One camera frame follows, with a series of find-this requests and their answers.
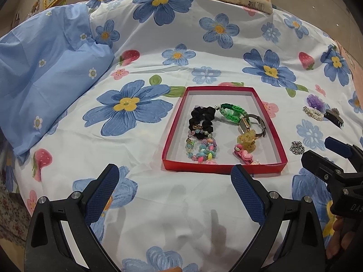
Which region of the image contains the silver wrist watch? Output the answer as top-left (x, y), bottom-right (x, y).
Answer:
top-left (238, 114), bottom-right (267, 139)

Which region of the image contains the floral rug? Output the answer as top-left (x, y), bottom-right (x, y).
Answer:
top-left (0, 159), bottom-right (33, 250)

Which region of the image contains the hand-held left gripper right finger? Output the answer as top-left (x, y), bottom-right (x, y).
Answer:
top-left (230, 164), bottom-right (326, 272)

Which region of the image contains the yellow bear hair clip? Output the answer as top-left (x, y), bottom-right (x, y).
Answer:
top-left (237, 130), bottom-right (258, 151)

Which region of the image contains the light blue floral pillow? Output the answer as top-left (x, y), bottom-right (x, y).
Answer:
top-left (0, 4), bottom-right (115, 163)

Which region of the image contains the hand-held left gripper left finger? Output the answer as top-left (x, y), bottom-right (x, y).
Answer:
top-left (24, 163), bottom-right (121, 272)

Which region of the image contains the red cardboard box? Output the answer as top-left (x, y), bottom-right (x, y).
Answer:
top-left (162, 86), bottom-right (287, 174)

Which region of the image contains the black claw hair clip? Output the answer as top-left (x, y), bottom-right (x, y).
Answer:
top-left (324, 108), bottom-right (345, 126)

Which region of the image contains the person's right hand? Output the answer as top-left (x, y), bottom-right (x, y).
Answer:
top-left (326, 217), bottom-right (363, 261)

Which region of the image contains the pink heart hair clip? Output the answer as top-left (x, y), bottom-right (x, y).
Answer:
top-left (233, 144), bottom-right (261, 165)

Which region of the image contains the green braided panda hair tie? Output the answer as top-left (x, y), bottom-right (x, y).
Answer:
top-left (214, 103), bottom-right (250, 123)

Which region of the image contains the clear pastel bead bracelet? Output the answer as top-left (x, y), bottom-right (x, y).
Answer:
top-left (186, 129), bottom-right (214, 160)

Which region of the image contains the black fabric scrunchie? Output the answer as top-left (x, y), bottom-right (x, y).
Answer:
top-left (189, 106), bottom-right (217, 132)

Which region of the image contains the white floral bed sheet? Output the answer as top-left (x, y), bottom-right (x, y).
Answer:
top-left (11, 0), bottom-right (363, 272)

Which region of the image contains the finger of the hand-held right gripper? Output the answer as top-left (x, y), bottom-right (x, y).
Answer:
top-left (301, 150), bottom-right (345, 187)
top-left (325, 136), bottom-right (363, 173)

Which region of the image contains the pearl hair clip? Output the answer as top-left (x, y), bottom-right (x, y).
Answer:
top-left (303, 106), bottom-right (324, 121)

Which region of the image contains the chunky colourful bead bracelet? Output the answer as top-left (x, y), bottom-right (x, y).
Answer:
top-left (197, 139), bottom-right (219, 165)

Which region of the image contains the silver bead bracelet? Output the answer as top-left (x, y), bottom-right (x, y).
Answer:
top-left (289, 141), bottom-right (305, 155)

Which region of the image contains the purple scrunchie on bed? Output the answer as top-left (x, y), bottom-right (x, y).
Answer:
top-left (307, 94), bottom-right (326, 111)

